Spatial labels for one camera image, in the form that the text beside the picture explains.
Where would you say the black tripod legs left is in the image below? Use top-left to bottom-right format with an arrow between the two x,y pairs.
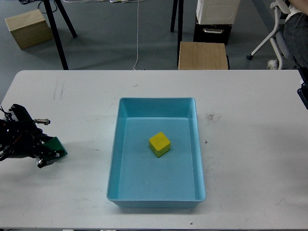
42,0 -> 77,70

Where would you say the white hanging cable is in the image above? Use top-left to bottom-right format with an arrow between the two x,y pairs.
132,0 -> 142,71

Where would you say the blue plastic tray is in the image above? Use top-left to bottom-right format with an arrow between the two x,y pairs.
106,98 -> 206,208

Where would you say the light wooden box left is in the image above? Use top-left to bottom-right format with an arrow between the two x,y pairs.
5,9 -> 53,50

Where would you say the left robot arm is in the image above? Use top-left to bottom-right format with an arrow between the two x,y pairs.
0,104 -> 67,168

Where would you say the white appliance box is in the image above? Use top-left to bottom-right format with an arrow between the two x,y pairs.
196,0 -> 241,25

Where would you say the black drawer box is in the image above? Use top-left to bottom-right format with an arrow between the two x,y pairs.
193,24 -> 232,45

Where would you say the yellow block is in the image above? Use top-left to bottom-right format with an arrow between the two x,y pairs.
149,132 -> 171,158

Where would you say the green block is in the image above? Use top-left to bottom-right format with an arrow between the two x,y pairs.
43,137 -> 67,164

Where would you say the seated person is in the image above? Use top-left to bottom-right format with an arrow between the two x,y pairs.
283,0 -> 308,68

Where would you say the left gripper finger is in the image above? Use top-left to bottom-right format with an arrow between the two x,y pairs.
35,148 -> 60,168

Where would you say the white office chair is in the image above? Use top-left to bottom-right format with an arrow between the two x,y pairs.
246,0 -> 300,69

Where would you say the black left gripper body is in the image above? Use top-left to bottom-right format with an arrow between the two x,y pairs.
2,129 -> 48,160

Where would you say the black stand legs center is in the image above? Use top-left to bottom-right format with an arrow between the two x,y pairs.
170,0 -> 184,66

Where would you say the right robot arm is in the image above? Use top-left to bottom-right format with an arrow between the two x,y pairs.
297,67 -> 308,109

